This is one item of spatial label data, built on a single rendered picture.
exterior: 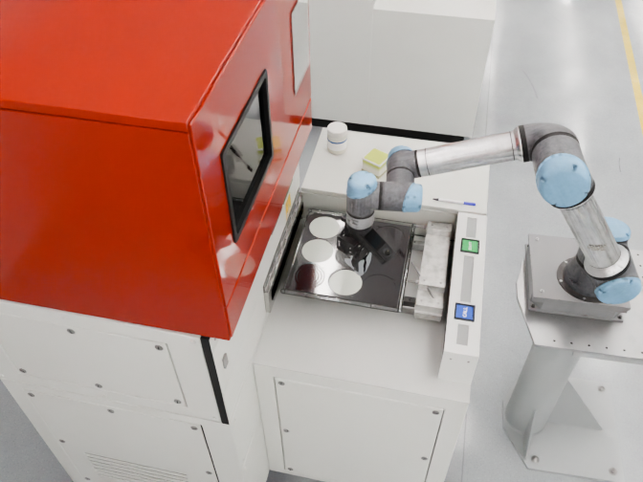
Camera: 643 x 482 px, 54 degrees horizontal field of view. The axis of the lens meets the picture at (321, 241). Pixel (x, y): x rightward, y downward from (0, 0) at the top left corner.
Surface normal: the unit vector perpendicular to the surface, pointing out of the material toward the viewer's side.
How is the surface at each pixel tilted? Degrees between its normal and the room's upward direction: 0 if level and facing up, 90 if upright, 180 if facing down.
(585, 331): 0
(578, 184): 82
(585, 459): 0
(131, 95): 0
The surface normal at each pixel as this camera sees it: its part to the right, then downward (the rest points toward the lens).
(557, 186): -0.17, 0.61
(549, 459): -0.01, -0.69
